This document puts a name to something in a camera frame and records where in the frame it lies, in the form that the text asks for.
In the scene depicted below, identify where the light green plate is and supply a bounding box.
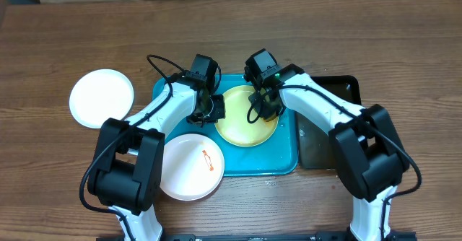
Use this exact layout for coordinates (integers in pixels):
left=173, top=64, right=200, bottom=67
left=215, top=85, right=279, bottom=147

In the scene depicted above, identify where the white plate with sauce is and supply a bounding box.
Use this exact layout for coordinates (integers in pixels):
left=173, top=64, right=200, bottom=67
left=69, top=69, right=134, bottom=128

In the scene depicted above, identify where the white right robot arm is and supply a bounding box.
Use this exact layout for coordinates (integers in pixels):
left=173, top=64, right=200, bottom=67
left=244, top=64, right=410, bottom=240

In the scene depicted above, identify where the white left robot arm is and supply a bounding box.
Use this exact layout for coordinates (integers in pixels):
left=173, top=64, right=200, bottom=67
left=79, top=77, right=225, bottom=240

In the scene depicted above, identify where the black water-filled tray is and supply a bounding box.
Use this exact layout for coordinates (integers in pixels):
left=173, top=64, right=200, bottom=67
left=295, top=75, right=361, bottom=170

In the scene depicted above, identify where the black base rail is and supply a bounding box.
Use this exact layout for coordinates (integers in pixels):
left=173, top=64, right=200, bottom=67
left=96, top=231, right=418, bottom=241

